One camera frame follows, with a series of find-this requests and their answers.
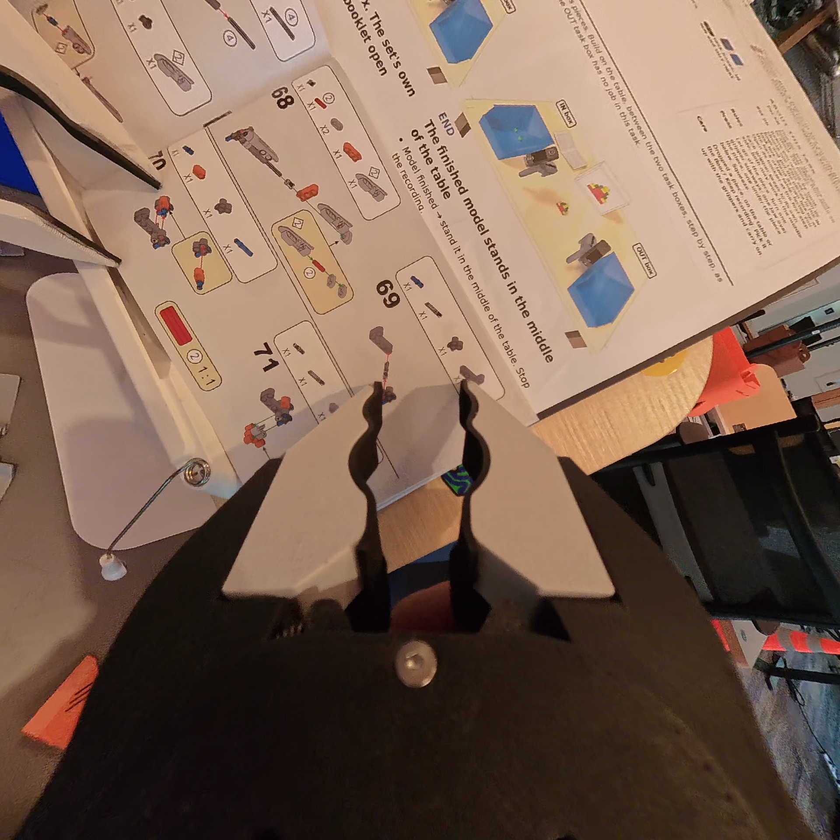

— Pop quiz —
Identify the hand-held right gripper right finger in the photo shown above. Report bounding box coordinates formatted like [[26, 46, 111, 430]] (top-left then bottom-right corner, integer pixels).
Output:
[[451, 379, 619, 610]]

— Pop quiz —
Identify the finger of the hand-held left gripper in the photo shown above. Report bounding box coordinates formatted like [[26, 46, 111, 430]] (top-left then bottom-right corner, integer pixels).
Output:
[[0, 66, 163, 193], [0, 187, 123, 266]]

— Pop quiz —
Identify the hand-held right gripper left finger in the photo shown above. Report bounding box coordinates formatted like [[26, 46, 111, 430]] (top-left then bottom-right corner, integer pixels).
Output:
[[222, 381, 391, 614]]

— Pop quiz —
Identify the instruction booklet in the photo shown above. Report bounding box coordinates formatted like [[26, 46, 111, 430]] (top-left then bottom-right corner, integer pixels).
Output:
[[0, 0, 509, 509]]

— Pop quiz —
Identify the person's right hand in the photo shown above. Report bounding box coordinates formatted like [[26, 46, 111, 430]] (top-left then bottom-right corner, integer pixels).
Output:
[[390, 583, 460, 632]]

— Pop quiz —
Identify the white book stand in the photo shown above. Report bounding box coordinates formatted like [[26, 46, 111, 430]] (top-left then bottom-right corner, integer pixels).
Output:
[[25, 187, 240, 583]]

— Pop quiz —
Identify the orange plastic object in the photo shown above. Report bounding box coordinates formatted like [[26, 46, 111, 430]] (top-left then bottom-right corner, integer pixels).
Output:
[[689, 327, 762, 417]]

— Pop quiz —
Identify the orange curved brick piece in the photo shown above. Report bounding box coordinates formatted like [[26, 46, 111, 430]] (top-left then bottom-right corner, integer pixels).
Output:
[[20, 655, 101, 750]]

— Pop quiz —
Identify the large printed instruction sheet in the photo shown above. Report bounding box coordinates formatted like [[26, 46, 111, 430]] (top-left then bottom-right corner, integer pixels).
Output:
[[315, 0, 840, 421]]

